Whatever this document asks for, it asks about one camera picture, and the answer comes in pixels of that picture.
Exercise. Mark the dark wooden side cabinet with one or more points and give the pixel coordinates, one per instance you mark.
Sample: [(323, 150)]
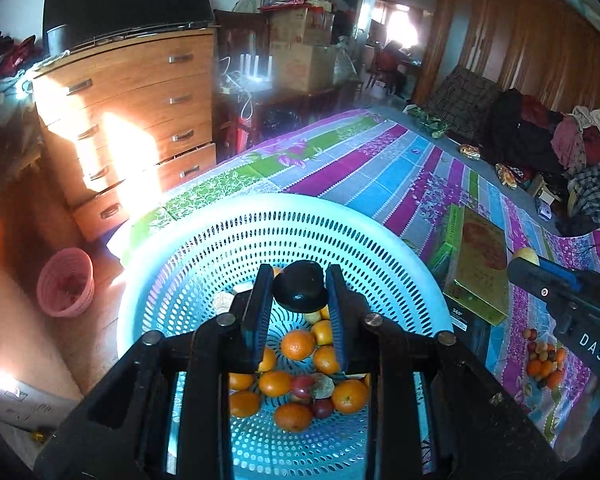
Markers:
[(280, 110)]

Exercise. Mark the heap of dark clothes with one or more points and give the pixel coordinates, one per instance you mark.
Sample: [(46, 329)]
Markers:
[(5, 65)]

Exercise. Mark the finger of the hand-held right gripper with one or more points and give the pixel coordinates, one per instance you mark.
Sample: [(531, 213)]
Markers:
[(535, 275)]

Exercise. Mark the small blue-white packet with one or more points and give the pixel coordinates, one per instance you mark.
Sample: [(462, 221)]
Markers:
[(545, 207)]

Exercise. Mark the grey room door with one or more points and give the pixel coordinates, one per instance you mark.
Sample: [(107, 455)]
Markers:
[(366, 0)]

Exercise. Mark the dark blue patterned box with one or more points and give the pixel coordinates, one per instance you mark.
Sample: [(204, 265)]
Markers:
[(472, 332)]

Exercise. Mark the yellow-green flat box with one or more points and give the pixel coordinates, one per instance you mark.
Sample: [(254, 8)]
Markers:
[(482, 260)]

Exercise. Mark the dark round plum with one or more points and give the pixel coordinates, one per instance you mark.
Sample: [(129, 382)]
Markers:
[(300, 287)]

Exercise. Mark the pile of clothes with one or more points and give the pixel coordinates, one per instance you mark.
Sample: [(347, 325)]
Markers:
[(570, 145)]

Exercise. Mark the yellow lemon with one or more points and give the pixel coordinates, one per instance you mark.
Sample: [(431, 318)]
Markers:
[(526, 256)]

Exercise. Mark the small orange snack bag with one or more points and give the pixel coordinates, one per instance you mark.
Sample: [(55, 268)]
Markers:
[(470, 150)]

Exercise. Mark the heap of oranges and plums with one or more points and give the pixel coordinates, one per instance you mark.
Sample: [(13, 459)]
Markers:
[(297, 345)]

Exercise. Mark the wooden chair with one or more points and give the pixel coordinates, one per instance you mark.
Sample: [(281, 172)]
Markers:
[(380, 72)]

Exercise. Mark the flat cardboard box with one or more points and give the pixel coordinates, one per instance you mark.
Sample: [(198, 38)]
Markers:
[(25, 407)]

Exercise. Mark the yellow snack bag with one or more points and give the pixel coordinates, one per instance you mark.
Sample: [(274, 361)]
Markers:
[(509, 175)]

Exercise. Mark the pile of small oranges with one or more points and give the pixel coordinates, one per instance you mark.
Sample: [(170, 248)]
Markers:
[(545, 360)]

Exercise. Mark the pink plastic wastebasket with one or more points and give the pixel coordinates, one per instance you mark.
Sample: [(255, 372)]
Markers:
[(65, 285)]

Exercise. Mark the grey cup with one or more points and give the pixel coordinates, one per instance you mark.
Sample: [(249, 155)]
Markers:
[(57, 40)]

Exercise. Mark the small white box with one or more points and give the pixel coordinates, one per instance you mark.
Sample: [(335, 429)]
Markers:
[(544, 187)]

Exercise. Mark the dark plaid blanket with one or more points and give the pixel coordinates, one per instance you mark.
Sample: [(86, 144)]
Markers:
[(462, 102)]

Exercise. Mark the light blue plastic basket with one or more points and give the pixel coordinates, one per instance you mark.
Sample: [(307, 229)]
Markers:
[(220, 240)]

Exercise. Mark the black television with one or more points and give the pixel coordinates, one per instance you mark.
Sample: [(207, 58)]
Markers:
[(125, 0)]

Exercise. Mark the silver gift bag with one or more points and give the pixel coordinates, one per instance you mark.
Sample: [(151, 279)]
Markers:
[(347, 65)]

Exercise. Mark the brown wooden wardrobe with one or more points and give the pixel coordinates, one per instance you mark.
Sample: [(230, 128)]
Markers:
[(505, 25)]

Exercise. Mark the cardboard box with red print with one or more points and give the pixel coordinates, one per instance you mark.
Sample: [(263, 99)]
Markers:
[(300, 25)]

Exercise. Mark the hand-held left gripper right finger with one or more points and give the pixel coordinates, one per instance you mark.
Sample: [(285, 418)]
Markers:
[(337, 320)]

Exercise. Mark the green snack bag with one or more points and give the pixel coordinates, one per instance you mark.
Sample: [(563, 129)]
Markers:
[(430, 121)]

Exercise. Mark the white router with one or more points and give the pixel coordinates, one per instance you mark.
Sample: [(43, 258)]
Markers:
[(254, 70)]

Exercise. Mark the wooden dresser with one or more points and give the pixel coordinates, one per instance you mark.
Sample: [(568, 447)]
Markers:
[(130, 110)]

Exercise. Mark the large plain cardboard box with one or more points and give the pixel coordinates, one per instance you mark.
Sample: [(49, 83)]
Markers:
[(302, 67)]

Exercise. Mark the floral striped bedsheet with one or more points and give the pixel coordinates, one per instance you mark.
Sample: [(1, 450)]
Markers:
[(360, 160)]

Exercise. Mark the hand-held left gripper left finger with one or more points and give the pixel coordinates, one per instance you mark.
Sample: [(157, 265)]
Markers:
[(257, 315)]

